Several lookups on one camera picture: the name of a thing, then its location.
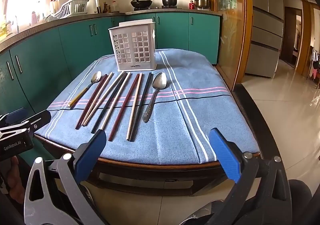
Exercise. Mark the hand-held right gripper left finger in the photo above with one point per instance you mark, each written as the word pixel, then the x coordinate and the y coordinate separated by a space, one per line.
pixel 91 150

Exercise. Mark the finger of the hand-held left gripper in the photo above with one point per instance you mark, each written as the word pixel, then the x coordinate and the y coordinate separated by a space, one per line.
pixel 40 118
pixel 13 117

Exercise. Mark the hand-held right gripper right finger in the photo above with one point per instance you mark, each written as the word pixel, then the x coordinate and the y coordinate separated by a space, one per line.
pixel 225 155

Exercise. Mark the dark red chopstick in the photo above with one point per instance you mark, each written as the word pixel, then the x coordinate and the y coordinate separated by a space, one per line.
pixel 124 107
pixel 91 102

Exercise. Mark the beige chopstick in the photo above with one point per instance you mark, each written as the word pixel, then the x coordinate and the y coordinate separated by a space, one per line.
pixel 105 97
pixel 98 98
pixel 116 102
pixel 135 106

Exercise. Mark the black chopstick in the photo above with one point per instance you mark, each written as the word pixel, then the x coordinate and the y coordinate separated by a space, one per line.
pixel 141 106
pixel 110 102

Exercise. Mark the large steel spoon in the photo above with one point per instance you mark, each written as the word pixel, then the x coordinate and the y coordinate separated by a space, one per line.
pixel 160 81

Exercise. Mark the white plastic utensil basket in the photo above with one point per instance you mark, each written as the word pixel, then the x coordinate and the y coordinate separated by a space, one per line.
pixel 130 47

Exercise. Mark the person's left hand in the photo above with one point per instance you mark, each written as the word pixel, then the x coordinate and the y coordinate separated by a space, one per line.
pixel 13 180

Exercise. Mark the blue striped cloth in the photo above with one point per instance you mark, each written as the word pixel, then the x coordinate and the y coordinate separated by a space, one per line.
pixel 175 127

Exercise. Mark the green kitchen cabinets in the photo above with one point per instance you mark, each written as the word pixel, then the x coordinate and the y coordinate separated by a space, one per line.
pixel 50 60

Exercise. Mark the dark wooden table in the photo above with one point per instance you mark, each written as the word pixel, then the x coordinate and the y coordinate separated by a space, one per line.
pixel 160 173

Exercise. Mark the grey kitchen countertop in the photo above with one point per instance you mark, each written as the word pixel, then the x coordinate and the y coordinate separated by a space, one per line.
pixel 75 16

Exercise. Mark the white dish rack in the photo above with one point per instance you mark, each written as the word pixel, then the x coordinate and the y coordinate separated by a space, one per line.
pixel 72 7

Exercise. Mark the hanging clothes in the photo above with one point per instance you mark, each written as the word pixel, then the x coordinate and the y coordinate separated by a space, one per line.
pixel 315 67

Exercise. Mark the wood framed glass door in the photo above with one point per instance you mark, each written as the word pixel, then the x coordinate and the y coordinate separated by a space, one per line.
pixel 228 27

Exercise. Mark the white cutting board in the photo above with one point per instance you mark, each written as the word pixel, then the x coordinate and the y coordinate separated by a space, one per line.
pixel 93 2

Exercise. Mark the dark sauce bottles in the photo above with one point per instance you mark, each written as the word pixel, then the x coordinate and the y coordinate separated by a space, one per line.
pixel 106 8

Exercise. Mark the silver refrigerator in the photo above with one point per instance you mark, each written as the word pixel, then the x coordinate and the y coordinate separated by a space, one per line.
pixel 267 27

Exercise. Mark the white plastic jug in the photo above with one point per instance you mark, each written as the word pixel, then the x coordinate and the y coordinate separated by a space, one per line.
pixel 115 7

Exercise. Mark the wooden doorway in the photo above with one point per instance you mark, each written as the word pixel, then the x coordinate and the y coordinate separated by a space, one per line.
pixel 292 37

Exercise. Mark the red bottle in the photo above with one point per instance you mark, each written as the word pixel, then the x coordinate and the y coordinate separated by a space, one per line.
pixel 191 5

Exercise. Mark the black wok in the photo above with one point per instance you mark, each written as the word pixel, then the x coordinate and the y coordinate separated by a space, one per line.
pixel 141 3

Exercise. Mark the steel stock pot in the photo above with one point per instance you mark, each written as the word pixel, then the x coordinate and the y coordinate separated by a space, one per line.
pixel 201 1

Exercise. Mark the gas stove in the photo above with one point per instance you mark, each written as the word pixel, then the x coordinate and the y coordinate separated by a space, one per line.
pixel 157 8

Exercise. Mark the black cooking pot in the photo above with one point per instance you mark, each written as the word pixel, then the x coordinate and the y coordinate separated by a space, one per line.
pixel 169 2

